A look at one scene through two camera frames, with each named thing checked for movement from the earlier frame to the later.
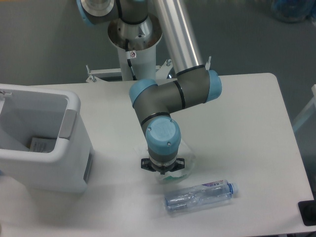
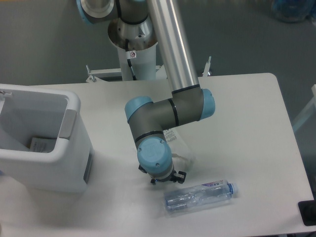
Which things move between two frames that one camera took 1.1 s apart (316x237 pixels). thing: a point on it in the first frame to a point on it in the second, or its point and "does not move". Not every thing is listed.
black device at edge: x=307 y=211 does not move
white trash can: x=27 y=112 does not move
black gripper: x=179 y=164 to x=179 y=177
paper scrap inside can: x=42 y=145 does not move
